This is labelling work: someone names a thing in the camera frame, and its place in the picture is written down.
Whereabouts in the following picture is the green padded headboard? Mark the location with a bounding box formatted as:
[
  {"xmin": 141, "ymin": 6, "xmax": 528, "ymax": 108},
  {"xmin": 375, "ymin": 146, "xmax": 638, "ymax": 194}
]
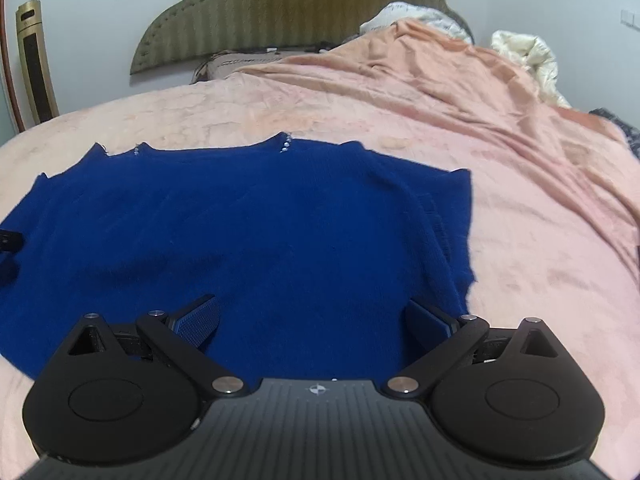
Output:
[{"xmin": 130, "ymin": 0, "xmax": 476, "ymax": 77}]

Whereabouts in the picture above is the white quilt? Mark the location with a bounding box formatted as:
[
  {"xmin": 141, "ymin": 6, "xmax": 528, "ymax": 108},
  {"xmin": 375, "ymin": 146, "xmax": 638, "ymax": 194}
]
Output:
[{"xmin": 359, "ymin": 1, "xmax": 473, "ymax": 43}]

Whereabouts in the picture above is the brown patterned pillow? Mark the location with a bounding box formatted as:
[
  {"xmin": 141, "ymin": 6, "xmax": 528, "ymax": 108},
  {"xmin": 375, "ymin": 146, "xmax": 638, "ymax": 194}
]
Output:
[{"xmin": 190, "ymin": 47, "xmax": 351, "ymax": 85}]

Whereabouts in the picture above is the pink blanket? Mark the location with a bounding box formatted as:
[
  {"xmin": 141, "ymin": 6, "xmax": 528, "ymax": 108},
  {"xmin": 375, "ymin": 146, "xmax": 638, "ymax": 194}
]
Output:
[{"xmin": 0, "ymin": 17, "xmax": 640, "ymax": 480}]

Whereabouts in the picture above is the brown wooden door frame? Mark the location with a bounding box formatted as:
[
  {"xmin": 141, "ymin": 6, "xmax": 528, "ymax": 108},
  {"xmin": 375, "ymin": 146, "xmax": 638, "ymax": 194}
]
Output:
[{"xmin": 0, "ymin": 0, "xmax": 23, "ymax": 133}]

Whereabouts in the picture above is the cream duvet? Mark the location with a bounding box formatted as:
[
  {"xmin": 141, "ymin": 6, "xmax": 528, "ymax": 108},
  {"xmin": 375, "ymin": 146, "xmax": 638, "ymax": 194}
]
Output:
[{"xmin": 490, "ymin": 30, "xmax": 572, "ymax": 108}]

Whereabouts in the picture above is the blue beaded sweater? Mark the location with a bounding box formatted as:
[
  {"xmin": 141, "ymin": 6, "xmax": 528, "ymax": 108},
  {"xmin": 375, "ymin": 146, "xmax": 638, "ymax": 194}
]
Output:
[{"xmin": 0, "ymin": 131, "xmax": 478, "ymax": 383}]

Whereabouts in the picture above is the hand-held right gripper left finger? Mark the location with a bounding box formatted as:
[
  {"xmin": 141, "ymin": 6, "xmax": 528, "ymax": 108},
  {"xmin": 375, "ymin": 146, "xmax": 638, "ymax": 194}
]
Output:
[{"xmin": 59, "ymin": 294, "xmax": 251, "ymax": 400}]

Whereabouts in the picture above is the black lace cloth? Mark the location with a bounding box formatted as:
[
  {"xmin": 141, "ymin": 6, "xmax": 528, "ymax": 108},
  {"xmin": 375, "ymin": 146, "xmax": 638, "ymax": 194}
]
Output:
[{"xmin": 587, "ymin": 107, "xmax": 640, "ymax": 161}]

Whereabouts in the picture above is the gold tower air conditioner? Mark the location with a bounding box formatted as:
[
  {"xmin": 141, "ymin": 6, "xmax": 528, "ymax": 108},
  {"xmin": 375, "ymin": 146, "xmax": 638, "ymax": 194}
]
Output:
[{"xmin": 15, "ymin": 0, "xmax": 60, "ymax": 125}]

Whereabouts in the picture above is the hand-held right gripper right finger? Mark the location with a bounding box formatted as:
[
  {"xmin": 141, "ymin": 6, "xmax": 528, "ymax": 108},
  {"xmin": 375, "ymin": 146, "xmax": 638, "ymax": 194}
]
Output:
[{"xmin": 385, "ymin": 299, "xmax": 571, "ymax": 401}]

